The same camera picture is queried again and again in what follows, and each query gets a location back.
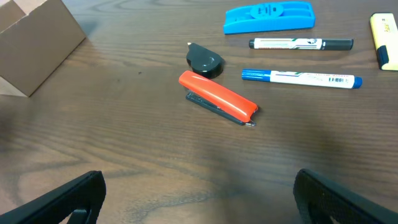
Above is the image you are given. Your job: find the black correction tape dispenser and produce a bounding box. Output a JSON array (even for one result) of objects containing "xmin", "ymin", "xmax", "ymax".
[{"xmin": 186, "ymin": 42, "xmax": 224, "ymax": 79}]

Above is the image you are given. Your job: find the black whiteboard marker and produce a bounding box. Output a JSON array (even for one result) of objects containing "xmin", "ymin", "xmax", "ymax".
[{"xmin": 249, "ymin": 38, "xmax": 354, "ymax": 50}]

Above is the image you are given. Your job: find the blue whiteboard marker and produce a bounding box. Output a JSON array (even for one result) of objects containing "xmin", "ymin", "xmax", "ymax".
[{"xmin": 241, "ymin": 69, "xmax": 363, "ymax": 89}]

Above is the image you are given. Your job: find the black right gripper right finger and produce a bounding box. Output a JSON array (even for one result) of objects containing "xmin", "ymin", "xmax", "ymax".
[{"xmin": 293, "ymin": 169, "xmax": 397, "ymax": 223}]

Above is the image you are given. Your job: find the yellow highlighter pen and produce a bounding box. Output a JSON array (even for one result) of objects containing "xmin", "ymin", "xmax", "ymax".
[{"xmin": 369, "ymin": 12, "xmax": 397, "ymax": 71}]

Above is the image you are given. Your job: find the blue plastic eraser holder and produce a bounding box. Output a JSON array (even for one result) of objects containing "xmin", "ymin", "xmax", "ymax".
[{"xmin": 223, "ymin": 1, "xmax": 316, "ymax": 35}]

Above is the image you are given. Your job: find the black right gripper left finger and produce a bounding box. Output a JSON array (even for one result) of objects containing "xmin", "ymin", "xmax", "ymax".
[{"xmin": 1, "ymin": 170, "xmax": 106, "ymax": 224}]

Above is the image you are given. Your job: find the orange stapler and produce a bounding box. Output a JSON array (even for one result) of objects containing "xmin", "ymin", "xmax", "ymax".
[{"xmin": 178, "ymin": 70, "xmax": 258, "ymax": 126}]

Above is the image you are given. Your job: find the brown cardboard box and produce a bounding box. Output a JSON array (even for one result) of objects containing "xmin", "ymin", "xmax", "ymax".
[{"xmin": 1, "ymin": 0, "xmax": 86, "ymax": 97}]

